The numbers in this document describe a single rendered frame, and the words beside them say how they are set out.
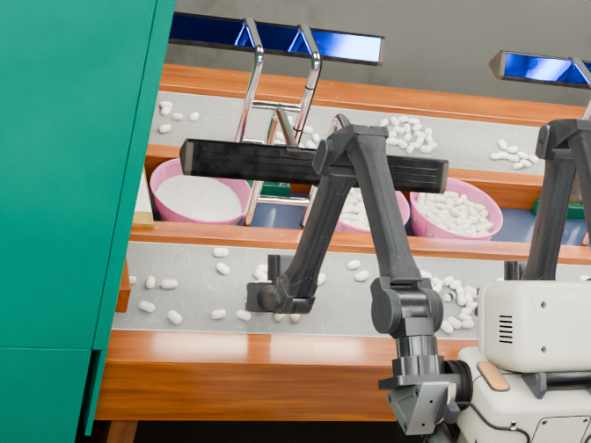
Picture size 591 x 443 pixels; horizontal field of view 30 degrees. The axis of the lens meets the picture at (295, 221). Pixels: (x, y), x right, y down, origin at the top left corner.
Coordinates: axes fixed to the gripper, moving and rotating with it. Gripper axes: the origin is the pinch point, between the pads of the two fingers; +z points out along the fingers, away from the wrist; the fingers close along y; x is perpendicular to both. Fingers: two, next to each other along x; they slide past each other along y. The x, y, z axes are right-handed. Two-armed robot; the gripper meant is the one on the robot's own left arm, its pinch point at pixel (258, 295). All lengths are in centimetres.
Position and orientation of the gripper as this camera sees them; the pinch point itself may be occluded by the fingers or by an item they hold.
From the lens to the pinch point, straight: 257.7
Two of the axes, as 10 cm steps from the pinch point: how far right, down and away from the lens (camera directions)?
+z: -3.0, 0.2, 9.5
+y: -9.5, -0.7, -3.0
